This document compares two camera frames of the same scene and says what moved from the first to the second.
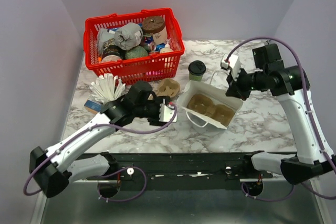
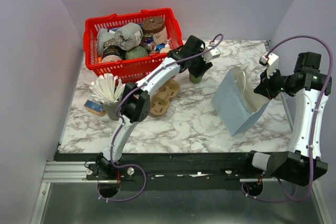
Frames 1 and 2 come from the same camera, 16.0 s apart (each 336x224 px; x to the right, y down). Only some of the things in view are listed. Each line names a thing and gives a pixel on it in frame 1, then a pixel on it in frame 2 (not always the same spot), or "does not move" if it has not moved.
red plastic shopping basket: x=149 y=67 does not move
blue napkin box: x=92 y=106 does not move
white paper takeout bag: x=205 y=103 to x=235 y=100
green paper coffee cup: x=197 y=78 does not move
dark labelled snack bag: x=108 y=49 does not move
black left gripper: x=158 y=100 to x=200 y=71
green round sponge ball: x=137 y=51 does not move
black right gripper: x=234 y=88 to x=265 y=87
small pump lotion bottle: x=167 y=50 does not move
